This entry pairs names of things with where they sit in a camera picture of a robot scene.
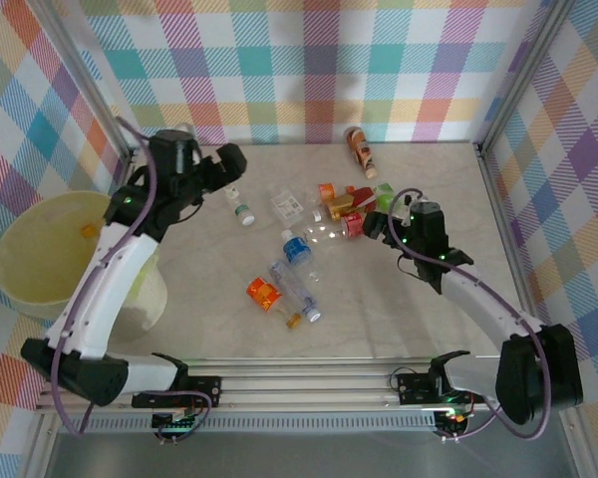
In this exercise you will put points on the green label bottle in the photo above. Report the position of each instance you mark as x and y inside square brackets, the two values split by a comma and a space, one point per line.
[383, 195]

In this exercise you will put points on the small clear bottle white label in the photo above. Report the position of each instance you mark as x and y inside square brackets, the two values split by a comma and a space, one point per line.
[239, 206]

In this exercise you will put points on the gold label bottle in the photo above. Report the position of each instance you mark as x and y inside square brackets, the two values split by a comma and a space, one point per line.
[340, 204]

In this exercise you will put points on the clear bottle orange label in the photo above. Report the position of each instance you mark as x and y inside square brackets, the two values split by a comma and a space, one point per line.
[326, 192]

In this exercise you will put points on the small white bottle cap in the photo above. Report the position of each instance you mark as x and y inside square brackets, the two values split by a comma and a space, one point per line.
[317, 215]

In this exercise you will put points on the clear plastic box white label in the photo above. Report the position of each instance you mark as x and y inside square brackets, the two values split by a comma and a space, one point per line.
[286, 204]

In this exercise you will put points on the brown label bottle beige cap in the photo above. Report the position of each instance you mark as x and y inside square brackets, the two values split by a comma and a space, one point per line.
[361, 149]

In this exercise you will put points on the clear bottle blue label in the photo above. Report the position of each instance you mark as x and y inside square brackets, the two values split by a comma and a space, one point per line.
[296, 251]

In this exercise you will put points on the clear purple tinted bottle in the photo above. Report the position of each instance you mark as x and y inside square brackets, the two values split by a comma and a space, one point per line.
[289, 286]

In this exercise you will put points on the clear bottle orange cap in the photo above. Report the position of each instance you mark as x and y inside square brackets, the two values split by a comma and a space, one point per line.
[89, 230]

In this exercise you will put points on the red orange label bottle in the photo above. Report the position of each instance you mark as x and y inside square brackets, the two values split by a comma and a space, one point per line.
[263, 294]

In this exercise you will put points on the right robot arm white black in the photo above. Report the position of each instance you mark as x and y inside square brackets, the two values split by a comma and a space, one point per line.
[483, 299]

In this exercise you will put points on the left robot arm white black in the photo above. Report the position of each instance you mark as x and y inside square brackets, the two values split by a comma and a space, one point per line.
[109, 289]

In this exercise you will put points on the pale yellow plastic bin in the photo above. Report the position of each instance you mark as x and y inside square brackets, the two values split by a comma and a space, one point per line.
[40, 264]

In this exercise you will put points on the small circuit board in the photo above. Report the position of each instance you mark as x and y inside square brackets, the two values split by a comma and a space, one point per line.
[174, 425]
[451, 422]

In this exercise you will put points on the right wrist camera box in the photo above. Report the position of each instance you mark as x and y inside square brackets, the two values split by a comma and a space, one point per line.
[407, 200]

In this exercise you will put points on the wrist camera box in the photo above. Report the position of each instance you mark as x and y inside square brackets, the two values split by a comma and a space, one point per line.
[187, 128]
[407, 200]

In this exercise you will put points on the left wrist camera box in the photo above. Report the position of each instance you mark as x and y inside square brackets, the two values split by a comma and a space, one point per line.
[187, 128]

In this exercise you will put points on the aluminium side rail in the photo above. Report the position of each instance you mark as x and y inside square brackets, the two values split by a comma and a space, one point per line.
[501, 214]

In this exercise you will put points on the aluminium frame post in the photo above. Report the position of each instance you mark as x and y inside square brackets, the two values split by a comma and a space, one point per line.
[90, 84]
[521, 74]

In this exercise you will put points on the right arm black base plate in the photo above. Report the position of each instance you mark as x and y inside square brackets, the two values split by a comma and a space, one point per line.
[413, 391]

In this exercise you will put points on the aluminium mounting rail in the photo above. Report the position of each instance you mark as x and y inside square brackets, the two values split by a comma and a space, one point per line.
[304, 388]

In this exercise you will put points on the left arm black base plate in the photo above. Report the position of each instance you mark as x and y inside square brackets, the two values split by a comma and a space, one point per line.
[204, 391]

